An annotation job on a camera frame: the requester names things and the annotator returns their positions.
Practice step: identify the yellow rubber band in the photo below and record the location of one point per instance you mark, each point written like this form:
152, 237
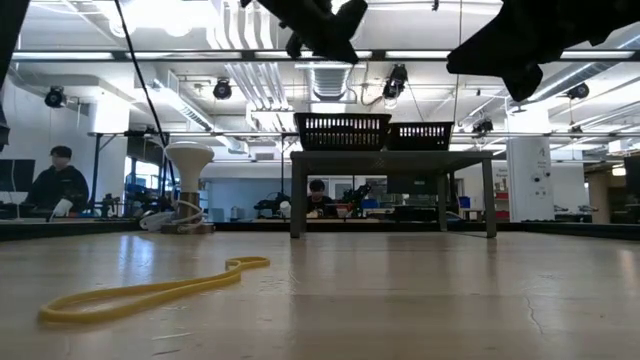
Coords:
41, 316

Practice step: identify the black computer monitor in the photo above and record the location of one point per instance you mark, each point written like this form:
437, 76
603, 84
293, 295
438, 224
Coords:
17, 175

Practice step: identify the grey perforated metal riser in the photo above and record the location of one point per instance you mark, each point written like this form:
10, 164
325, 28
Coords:
380, 162

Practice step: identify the white mushroom lamp wooden base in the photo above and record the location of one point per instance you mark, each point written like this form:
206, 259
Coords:
190, 160

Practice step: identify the white round pillar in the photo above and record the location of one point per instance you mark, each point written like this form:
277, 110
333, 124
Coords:
530, 175

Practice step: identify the black ceiling spotlight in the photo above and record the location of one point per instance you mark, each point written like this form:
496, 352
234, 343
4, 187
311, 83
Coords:
577, 91
54, 97
395, 80
222, 90
482, 126

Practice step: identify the black background robot arm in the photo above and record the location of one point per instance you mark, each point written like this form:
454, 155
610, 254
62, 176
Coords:
360, 192
270, 204

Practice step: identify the person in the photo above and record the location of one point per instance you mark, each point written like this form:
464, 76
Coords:
320, 202
57, 185

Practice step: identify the blue storage bin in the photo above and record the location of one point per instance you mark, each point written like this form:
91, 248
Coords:
370, 204
464, 202

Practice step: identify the red shelf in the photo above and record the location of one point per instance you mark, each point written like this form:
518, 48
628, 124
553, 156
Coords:
502, 200

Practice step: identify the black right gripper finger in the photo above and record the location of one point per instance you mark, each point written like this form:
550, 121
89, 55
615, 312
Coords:
500, 52
522, 82

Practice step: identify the silver ceiling air duct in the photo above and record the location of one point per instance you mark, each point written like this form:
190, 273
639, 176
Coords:
327, 82

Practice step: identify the black plastic basket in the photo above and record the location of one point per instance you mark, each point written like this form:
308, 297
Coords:
340, 132
425, 137

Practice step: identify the black overhead light bar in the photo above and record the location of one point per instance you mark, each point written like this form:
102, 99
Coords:
247, 55

